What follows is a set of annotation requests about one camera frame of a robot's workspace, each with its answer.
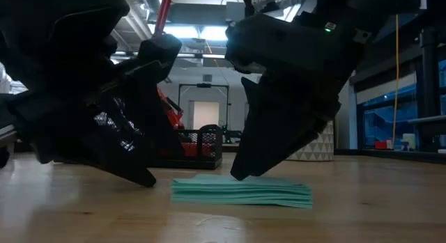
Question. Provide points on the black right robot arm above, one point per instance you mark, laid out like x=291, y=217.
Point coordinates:
x=376, y=6

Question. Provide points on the black aluminium table frame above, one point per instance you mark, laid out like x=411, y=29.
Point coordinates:
x=383, y=155

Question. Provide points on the black mesh desk organizer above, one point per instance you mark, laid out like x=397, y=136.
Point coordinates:
x=205, y=147

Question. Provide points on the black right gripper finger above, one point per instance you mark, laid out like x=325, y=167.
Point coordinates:
x=278, y=131

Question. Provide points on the black rig post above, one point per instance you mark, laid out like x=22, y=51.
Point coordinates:
x=430, y=79

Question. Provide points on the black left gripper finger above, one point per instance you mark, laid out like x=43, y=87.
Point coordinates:
x=104, y=156
x=153, y=107

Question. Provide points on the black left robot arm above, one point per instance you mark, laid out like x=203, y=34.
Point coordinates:
x=52, y=9

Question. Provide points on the ceiling light fixture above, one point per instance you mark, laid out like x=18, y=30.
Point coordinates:
x=195, y=32

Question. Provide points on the black gantry frame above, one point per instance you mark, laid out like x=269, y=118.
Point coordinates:
x=203, y=85

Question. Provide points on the small red box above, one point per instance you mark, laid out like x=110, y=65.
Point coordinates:
x=380, y=145

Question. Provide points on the teal sticky note pad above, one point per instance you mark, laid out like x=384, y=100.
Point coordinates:
x=240, y=190

